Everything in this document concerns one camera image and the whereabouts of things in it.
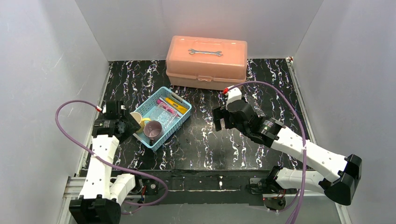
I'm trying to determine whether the yellow mug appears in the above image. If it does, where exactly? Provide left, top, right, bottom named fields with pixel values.
left=130, top=112, right=151, bottom=133

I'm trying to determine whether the purple mug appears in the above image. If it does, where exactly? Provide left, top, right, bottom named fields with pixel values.
left=143, top=120, right=163, bottom=146

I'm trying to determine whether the clear plastic tray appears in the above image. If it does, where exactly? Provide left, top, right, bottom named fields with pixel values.
left=149, top=105, right=178, bottom=131

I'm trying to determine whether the light blue plastic basket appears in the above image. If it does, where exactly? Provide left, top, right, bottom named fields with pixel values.
left=133, top=86, right=192, bottom=152

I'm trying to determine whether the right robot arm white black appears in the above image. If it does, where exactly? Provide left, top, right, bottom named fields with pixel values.
left=212, top=99, right=362, bottom=206

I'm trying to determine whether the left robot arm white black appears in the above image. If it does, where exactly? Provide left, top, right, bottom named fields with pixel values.
left=69, top=101, right=140, bottom=224

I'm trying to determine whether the yellow toothpaste tube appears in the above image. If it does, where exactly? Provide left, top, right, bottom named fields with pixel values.
left=165, top=98, right=188, bottom=114

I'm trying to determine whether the pink toothpaste tube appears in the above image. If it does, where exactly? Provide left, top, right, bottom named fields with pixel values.
left=156, top=99, right=176, bottom=114

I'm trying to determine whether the orange plastic toolbox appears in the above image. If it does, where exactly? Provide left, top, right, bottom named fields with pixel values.
left=166, top=35, right=248, bottom=90

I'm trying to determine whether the silver open-end wrench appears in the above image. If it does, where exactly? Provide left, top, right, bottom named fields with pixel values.
left=188, top=49, right=223, bottom=56

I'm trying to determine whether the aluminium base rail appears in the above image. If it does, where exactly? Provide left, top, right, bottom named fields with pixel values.
left=64, top=171, right=352, bottom=224

